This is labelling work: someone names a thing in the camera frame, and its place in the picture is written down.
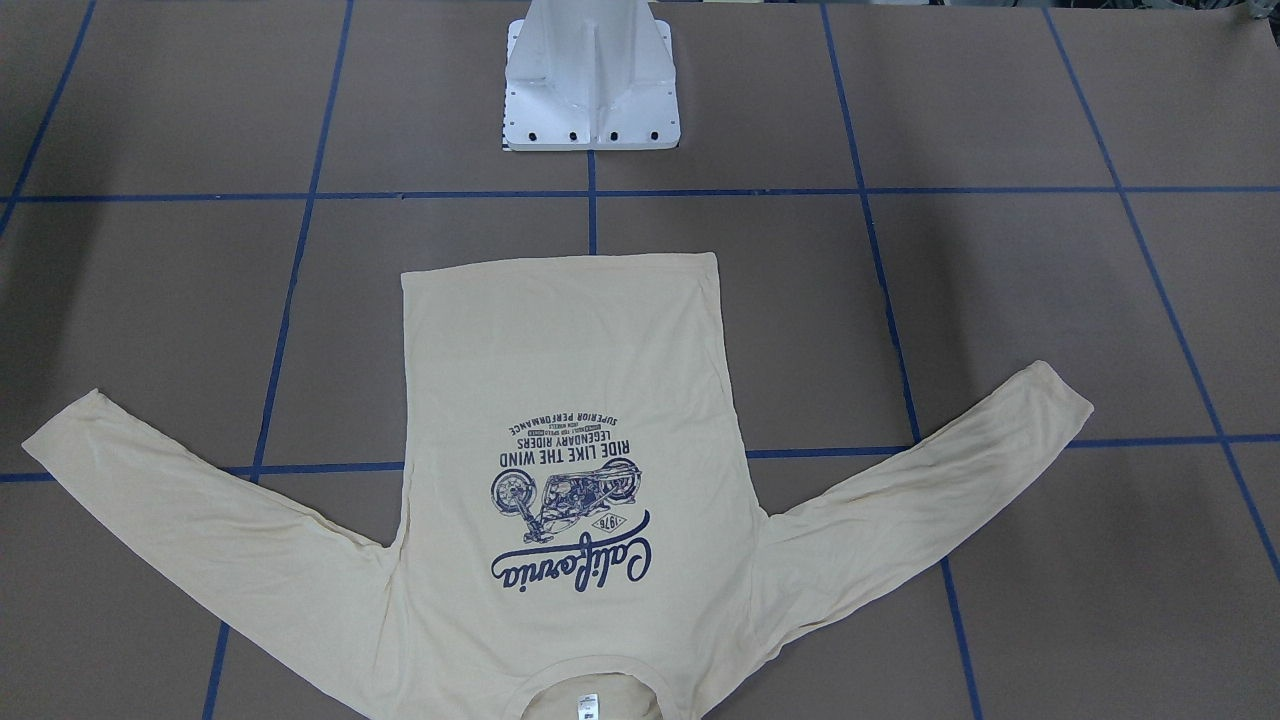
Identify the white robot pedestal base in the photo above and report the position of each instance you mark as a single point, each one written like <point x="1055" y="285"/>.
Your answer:
<point x="590" y="75"/>

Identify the cream long-sleeve printed shirt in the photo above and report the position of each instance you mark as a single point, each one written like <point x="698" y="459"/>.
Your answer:
<point x="578" y="529"/>

